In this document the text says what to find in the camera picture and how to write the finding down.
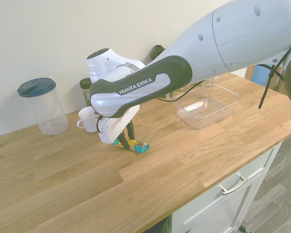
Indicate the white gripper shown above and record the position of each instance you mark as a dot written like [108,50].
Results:
[111,128]

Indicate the teal yellow protein bar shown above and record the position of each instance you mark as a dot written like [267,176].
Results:
[140,146]

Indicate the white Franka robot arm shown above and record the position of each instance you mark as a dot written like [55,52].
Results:
[245,36]

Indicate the clear plastic rectangular container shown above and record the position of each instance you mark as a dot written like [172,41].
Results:
[203,109]

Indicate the white ceramic mug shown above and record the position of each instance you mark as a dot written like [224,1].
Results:
[87,120]

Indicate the dark lidded spice jar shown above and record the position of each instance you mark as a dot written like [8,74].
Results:
[85,93]

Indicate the clear pitcher blue lid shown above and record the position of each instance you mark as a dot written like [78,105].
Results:
[48,109]

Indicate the dark dishwasher front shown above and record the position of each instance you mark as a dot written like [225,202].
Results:
[166,224]

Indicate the white counter base cabinet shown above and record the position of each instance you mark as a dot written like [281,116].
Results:
[208,211]

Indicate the silver round cabinet knob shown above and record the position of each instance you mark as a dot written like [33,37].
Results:
[188,231]

